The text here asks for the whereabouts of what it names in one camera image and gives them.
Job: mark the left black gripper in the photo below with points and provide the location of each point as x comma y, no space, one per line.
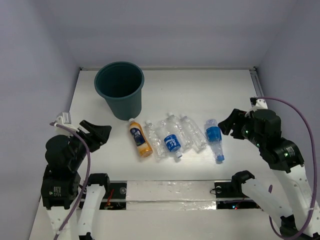
88,136

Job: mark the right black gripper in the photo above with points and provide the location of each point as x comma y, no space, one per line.
236,115

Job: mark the clear ribbed bottle white cap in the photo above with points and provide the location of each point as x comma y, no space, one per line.
194,132

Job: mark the orange juice bottle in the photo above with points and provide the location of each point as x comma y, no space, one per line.
141,142

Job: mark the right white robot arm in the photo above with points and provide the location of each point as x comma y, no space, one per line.
299,219

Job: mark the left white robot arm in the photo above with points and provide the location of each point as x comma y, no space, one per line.
70,194

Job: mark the dark green plastic bin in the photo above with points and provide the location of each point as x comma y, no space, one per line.
120,85

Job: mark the clear crushed bottle white cap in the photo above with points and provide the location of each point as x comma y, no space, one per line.
183,137

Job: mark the blue label bottle white cap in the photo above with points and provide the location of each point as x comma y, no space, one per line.
170,140

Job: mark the silver foil strip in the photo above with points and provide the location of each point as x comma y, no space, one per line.
170,195

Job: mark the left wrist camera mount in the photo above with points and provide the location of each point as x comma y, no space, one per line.
64,119

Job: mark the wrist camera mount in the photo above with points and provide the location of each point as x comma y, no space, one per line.
256,104
64,119

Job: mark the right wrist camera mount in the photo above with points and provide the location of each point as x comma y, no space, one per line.
256,104

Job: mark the aluminium rail right edge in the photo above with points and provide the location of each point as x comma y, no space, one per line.
256,82

